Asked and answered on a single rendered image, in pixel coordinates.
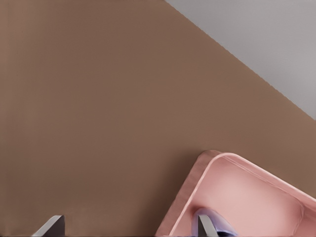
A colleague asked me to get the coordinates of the lavender blue cup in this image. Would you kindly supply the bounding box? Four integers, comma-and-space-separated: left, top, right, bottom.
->
195, 207, 239, 237

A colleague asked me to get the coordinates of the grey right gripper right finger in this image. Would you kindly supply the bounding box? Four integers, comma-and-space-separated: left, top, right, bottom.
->
197, 214, 218, 237

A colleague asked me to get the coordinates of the pink plastic box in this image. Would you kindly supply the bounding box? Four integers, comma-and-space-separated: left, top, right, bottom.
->
155, 149, 316, 237

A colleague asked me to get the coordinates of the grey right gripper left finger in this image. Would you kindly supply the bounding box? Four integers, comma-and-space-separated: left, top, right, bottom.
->
32, 215, 66, 237

